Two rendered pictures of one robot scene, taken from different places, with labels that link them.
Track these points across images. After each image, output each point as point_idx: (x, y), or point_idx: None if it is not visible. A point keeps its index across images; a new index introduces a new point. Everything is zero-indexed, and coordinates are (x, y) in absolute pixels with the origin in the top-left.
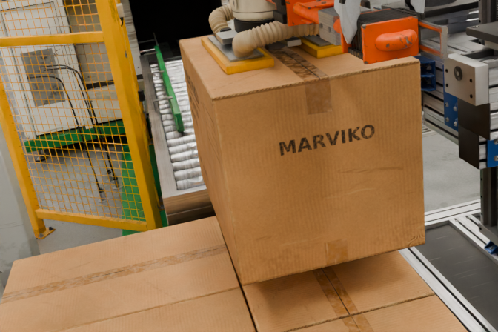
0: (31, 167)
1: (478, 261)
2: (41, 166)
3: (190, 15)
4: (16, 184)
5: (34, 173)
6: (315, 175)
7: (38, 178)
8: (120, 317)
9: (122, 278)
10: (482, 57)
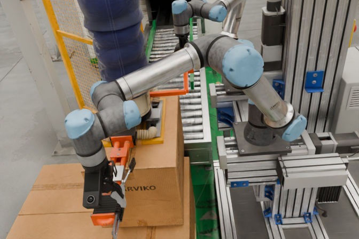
0: (92, 71)
1: (252, 195)
2: (96, 71)
3: None
4: (65, 105)
5: (92, 75)
6: (129, 199)
7: (93, 79)
8: (68, 213)
9: (78, 190)
10: (234, 141)
